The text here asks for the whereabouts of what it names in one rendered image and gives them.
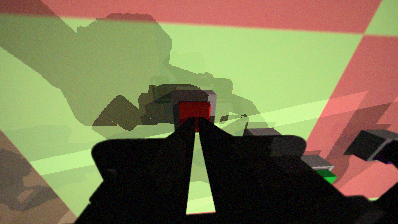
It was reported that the red button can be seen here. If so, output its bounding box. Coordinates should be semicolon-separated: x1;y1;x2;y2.
172;90;217;133

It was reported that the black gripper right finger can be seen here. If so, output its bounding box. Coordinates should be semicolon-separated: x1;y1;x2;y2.
198;117;307;212

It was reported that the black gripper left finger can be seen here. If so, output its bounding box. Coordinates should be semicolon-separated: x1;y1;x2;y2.
91;117;195;215

